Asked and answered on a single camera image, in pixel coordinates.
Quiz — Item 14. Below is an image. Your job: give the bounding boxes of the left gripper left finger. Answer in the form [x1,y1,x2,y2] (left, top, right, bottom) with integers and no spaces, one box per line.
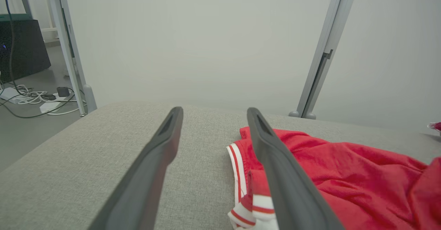
[88,107,184,230]

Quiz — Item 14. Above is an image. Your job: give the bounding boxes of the hanging black cable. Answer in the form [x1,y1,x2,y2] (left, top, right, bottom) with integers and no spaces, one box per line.
[3,0,28,96]

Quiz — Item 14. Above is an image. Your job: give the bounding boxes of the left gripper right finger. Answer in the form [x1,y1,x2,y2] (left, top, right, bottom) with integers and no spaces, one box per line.
[247,107,347,230]

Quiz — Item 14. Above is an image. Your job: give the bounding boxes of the grey slotted partition post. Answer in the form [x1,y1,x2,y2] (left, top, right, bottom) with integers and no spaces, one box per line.
[288,0,360,120]

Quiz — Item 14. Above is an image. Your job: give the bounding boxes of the white power strip with cables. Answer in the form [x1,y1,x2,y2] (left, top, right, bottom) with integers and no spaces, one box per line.
[0,92,76,119]

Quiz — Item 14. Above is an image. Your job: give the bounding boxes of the black cabinet box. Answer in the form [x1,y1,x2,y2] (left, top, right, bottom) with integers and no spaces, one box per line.
[0,19,51,83]

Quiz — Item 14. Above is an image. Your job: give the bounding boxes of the red jersey white sleeves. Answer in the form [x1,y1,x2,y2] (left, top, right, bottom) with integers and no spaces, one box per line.
[226,127,441,230]

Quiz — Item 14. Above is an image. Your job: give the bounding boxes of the teal shelf board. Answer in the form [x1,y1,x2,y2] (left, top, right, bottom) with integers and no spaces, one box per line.
[0,14,33,21]

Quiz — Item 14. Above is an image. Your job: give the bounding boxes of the white cable bundle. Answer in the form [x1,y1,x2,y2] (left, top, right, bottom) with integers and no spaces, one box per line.
[16,84,49,104]

